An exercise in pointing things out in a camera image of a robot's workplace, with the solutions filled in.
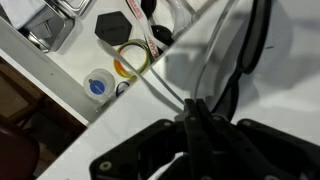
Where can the white round blue-lid container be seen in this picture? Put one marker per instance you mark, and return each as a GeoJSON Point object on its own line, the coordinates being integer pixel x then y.
{"type": "Point", "coordinates": [99, 85]}

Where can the black sunglasses clear temples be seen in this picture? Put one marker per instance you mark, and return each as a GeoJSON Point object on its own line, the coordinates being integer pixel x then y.
{"type": "Point", "coordinates": [247, 60]}

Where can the yellow green bangle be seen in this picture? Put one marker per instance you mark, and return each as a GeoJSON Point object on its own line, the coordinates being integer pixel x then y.
{"type": "Point", "coordinates": [136, 52]}

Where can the brown leather chair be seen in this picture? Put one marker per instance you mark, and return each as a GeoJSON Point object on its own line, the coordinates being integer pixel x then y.
{"type": "Point", "coordinates": [19, 154]}

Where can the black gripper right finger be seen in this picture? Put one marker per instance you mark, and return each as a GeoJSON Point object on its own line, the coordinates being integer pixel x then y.
{"type": "Point", "coordinates": [237, 157]}

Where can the white open drawer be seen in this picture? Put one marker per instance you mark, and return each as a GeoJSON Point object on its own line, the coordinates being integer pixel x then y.
{"type": "Point", "coordinates": [59, 73]}

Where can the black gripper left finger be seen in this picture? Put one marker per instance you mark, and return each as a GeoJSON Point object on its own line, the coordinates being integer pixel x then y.
{"type": "Point", "coordinates": [198, 142]}

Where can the black hexagonal box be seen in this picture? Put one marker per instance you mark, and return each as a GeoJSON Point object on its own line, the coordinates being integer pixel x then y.
{"type": "Point", "coordinates": [114, 28]}

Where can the sunglasses in drawer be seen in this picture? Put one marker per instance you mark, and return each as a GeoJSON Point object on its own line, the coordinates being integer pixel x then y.
{"type": "Point", "coordinates": [156, 17]}

